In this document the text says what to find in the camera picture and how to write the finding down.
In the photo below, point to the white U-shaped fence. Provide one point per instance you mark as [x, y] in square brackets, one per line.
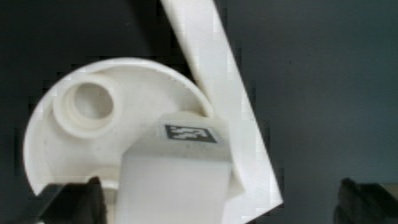
[198, 27]

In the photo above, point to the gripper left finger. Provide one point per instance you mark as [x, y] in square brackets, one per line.
[72, 203]

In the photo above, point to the white stool leg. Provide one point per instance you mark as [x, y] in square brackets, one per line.
[177, 172]

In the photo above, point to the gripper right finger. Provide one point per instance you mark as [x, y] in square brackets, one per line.
[367, 203]

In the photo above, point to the white round stool seat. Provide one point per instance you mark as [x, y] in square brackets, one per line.
[97, 112]

